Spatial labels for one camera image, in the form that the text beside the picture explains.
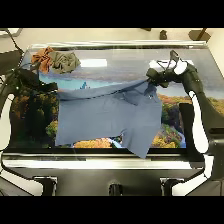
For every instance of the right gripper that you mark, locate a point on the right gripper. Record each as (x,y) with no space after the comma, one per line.
(161,77)

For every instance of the blue shirt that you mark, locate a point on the blue shirt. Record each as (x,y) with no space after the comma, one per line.
(106,116)

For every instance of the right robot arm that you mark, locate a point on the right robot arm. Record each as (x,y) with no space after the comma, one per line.
(200,133)

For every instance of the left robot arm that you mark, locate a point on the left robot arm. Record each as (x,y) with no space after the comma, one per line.
(5,126)

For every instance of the grey green garment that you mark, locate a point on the grey green garment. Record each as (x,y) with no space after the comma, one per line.
(65,62)

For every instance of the orange garment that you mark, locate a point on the orange garment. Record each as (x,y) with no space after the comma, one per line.
(41,58)

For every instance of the black chair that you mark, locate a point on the black chair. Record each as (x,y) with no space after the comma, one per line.
(8,60)

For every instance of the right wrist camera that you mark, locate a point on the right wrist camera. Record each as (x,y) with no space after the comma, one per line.
(174,58)

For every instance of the silver frame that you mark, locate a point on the silver frame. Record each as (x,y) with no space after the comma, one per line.
(100,164)

